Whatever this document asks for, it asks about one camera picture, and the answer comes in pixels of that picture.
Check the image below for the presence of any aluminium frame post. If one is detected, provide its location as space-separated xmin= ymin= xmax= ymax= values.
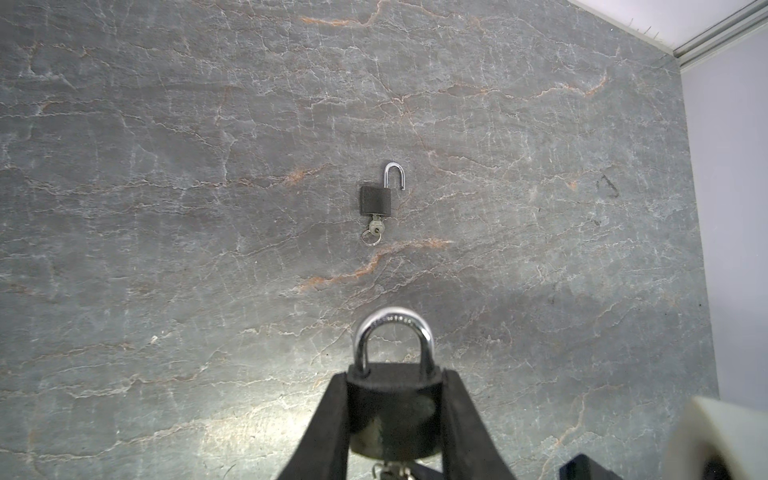
xmin=673 ymin=1 xmax=767 ymax=70

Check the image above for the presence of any black padlock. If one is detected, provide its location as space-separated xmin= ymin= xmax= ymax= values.
xmin=359 ymin=161 xmax=406 ymax=217
xmin=347 ymin=306 xmax=442 ymax=462

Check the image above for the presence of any silver key with ring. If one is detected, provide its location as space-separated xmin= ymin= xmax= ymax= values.
xmin=360 ymin=215 xmax=385 ymax=247

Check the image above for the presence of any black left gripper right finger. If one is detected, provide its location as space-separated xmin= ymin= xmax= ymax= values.
xmin=440 ymin=370 xmax=515 ymax=479

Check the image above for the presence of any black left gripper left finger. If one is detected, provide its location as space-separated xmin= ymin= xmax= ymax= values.
xmin=278 ymin=373 xmax=350 ymax=480

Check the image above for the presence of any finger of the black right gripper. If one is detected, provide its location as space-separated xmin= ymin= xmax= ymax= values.
xmin=559 ymin=454 xmax=621 ymax=480

